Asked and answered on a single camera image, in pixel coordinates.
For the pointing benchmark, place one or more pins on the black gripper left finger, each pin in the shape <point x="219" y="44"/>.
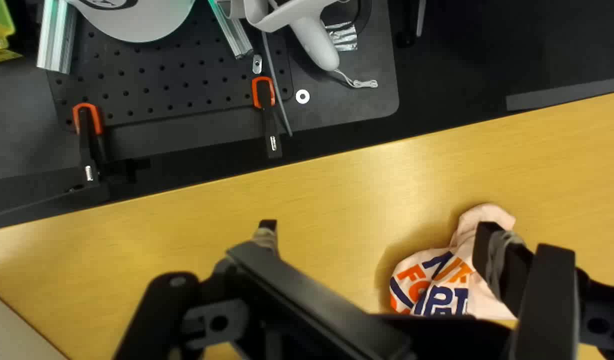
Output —
<point x="260" y="307"/>

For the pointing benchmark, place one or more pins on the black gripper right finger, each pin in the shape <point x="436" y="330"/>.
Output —
<point x="556" y="305"/>

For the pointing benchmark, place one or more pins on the pink printed cloth on table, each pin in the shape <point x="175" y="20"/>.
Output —
<point x="444" y="281"/>

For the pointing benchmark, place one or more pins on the orange black clamp right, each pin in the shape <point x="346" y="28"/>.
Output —
<point x="264" y="102"/>

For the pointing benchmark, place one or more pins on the orange black clamp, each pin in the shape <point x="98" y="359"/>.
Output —
<point x="264" y="102"/>
<point x="88" y="126"/>

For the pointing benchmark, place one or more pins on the orange black clamp left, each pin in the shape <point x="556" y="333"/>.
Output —
<point x="88" y="126"/>

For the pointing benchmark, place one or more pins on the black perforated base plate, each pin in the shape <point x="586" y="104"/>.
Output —
<point x="192" y="73"/>

